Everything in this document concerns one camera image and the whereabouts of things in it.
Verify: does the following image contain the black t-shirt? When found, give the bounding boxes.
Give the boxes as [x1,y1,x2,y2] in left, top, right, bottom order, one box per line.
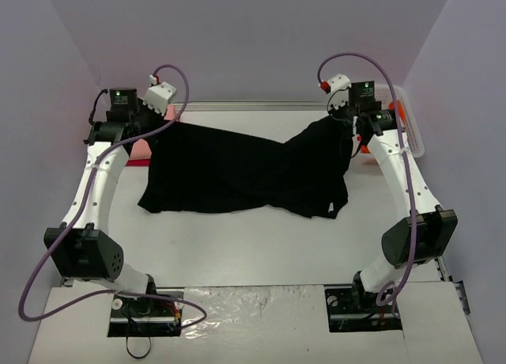
[138,116,353,219]

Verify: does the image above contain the orange t-shirt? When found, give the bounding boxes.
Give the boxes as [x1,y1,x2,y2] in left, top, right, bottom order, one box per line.
[355,100,406,155]

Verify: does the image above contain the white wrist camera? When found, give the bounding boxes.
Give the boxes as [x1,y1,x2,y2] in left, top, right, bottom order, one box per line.
[142,74,177,116]
[319,74,351,112]

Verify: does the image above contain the white plastic basket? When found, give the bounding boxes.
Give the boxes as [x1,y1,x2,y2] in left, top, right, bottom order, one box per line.
[375,84,425,158]

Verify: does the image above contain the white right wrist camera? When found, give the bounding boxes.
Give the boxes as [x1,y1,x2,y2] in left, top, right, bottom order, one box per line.
[319,74,351,112]

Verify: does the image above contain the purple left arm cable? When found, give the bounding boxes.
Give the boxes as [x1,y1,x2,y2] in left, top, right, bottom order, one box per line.
[17,65,209,325]

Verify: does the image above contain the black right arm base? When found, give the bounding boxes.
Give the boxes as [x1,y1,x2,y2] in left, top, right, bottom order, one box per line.
[324,285,402,333]

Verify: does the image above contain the folded red t-shirt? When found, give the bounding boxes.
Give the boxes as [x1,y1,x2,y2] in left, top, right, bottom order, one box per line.
[126,159,151,167]

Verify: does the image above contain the folded pink t-shirt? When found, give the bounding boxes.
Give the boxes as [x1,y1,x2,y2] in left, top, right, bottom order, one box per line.
[129,105,176,165]

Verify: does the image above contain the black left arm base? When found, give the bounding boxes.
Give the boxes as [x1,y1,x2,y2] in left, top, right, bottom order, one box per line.
[108,295,184,338]

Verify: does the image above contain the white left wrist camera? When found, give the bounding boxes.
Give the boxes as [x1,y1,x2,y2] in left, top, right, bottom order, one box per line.
[142,74,177,116]

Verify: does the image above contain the thin black cable loop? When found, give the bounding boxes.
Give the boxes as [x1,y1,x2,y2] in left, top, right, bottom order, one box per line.
[125,320,153,359]

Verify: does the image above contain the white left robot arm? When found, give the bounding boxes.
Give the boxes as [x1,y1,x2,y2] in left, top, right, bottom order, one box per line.
[43,82,176,315]

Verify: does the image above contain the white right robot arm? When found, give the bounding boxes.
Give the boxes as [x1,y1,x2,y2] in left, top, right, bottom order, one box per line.
[321,74,458,311]

